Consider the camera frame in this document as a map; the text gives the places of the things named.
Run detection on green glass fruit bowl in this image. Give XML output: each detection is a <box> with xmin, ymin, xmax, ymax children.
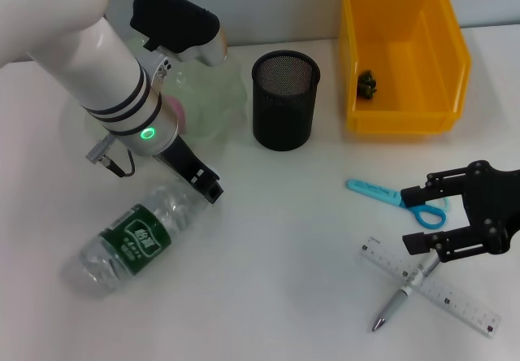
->
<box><xmin>83</xmin><ymin>35</ymin><xmax>251</xmax><ymax>146</ymax></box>

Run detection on blue scissors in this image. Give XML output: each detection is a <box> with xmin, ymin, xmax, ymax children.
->
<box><xmin>345</xmin><ymin>178</ymin><xmax>452</xmax><ymax>230</ymax></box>

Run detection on pink peach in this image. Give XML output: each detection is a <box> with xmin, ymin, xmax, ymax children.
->
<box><xmin>164</xmin><ymin>95</ymin><xmax>189</xmax><ymax>137</ymax></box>

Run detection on yellow plastic bin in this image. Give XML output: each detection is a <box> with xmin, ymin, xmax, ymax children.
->
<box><xmin>339</xmin><ymin>0</ymin><xmax>473</xmax><ymax>137</ymax></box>

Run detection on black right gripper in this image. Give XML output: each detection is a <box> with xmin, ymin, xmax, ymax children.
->
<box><xmin>400</xmin><ymin>159</ymin><xmax>520</xmax><ymax>264</ymax></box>

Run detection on white silver ballpoint pen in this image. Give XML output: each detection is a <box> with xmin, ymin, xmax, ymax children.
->
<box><xmin>372</xmin><ymin>253</ymin><xmax>442</xmax><ymax>333</ymax></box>

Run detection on transparent plastic ruler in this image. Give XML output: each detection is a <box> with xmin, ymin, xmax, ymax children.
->
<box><xmin>359</xmin><ymin>235</ymin><xmax>503</xmax><ymax>340</ymax></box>

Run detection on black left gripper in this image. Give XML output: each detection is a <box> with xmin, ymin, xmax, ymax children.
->
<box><xmin>154</xmin><ymin>137</ymin><xmax>225</xmax><ymax>204</ymax></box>

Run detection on green plastic wrapper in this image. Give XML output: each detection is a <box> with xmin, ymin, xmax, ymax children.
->
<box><xmin>357</xmin><ymin>69</ymin><xmax>379</xmax><ymax>101</ymax></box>

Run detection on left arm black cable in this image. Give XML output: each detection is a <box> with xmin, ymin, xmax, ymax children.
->
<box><xmin>84</xmin><ymin>135</ymin><xmax>135</xmax><ymax>179</ymax></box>

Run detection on black mesh pen holder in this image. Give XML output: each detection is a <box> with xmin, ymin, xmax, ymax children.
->
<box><xmin>250</xmin><ymin>50</ymin><xmax>322</xmax><ymax>152</ymax></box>

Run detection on clear plastic water bottle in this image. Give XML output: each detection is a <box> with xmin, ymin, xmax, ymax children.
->
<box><xmin>60</xmin><ymin>184</ymin><xmax>212</xmax><ymax>297</ymax></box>

